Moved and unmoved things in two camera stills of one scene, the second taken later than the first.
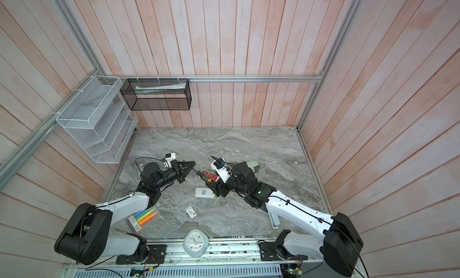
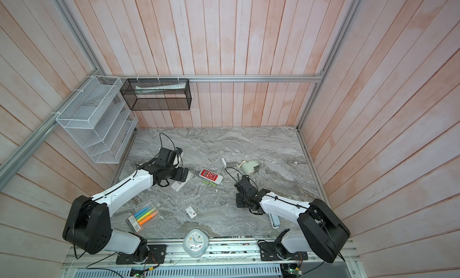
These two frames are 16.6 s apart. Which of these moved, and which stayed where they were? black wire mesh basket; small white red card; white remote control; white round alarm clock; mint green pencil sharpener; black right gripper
Moved: black right gripper; white remote control
Stayed: white round alarm clock; mint green pencil sharpener; black wire mesh basket; small white red card
